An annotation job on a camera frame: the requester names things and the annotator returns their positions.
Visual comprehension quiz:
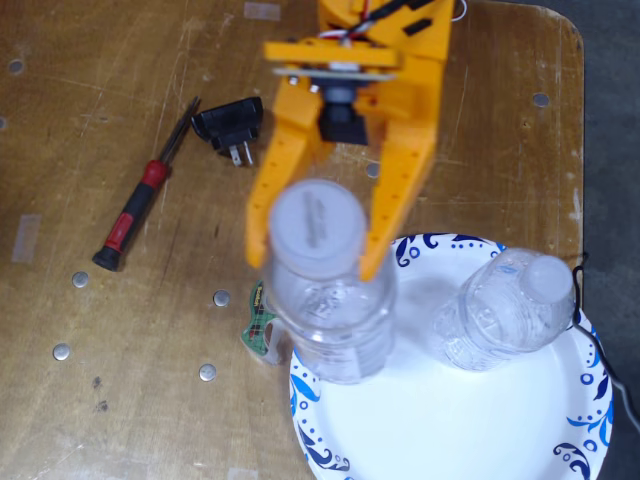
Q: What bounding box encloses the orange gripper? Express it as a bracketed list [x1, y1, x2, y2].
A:
[319, 0, 456, 283]

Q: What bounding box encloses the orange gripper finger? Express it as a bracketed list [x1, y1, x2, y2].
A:
[244, 78, 327, 269]

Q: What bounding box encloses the clear bottle with wide cap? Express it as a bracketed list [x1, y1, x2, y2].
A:
[262, 178, 400, 386]

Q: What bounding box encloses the white paper plate blue pattern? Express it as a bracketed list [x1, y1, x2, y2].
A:
[288, 232, 615, 480]

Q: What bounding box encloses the black power plug adapter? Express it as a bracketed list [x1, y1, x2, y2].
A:
[190, 96, 265, 168]

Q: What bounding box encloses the red and black screwdriver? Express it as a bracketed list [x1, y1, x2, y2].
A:
[91, 95, 200, 273]

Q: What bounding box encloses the clear ribbed water bottle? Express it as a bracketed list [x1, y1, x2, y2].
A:
[432, 247, 577, 374]

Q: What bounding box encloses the green tape dispenser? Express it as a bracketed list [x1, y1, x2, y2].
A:
[239, 279, 295, 366]

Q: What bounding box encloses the wrist camera on orange mount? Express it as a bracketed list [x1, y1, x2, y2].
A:
[263, 38, 404, 147]

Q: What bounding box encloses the white and red wire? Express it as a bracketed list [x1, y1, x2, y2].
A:
[319, 0, 469, 49]

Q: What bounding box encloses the black camera cable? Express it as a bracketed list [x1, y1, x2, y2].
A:
[369, 0, 436, 21]

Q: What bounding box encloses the thin black cable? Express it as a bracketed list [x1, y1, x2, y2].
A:
[569, 251, 640, 431]

